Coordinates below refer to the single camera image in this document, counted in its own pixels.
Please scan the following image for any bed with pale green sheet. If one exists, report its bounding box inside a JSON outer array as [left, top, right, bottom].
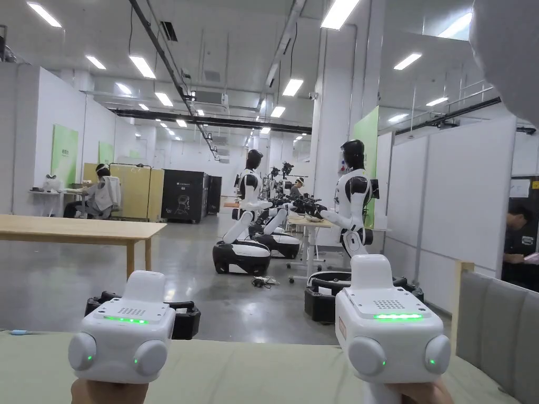
[[0, 329, 523, 404]]

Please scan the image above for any wooden panel cart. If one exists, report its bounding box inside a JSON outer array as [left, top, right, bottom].
[[82, 162, 165, 223]]

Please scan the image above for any person's left hand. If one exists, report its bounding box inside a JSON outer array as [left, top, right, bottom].
[[70, 378, 149, 404]]

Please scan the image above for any grey padded headboard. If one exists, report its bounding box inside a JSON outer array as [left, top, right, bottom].
[[456, 260, 539, 404]]

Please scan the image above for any person's right hand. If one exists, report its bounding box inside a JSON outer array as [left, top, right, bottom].
[[399, 376, 455, 404]]

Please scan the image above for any white-legged wooden desk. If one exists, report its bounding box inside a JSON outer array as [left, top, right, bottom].
[[286, 209, 392, 288]]

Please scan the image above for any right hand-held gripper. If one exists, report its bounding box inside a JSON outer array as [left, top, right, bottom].
[[304, 254, 452, 404]]

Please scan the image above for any black crate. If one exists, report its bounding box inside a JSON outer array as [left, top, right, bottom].
[[161, 168, 223, 225]]

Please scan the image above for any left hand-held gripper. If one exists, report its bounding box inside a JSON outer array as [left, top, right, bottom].
[[68, 270, 202, 385]]

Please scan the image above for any white and black humanoid robot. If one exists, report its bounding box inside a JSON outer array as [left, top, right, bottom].
[[212, 149, 274, 275], [252, 201, 302, 259], [309, 139, 422, 291]]

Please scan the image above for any white desk with items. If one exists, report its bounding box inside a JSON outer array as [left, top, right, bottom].
[[28, 173, 91, 217]]

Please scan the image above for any light wooden table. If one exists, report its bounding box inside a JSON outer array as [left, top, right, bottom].
[[0, 214, 168, 279]]

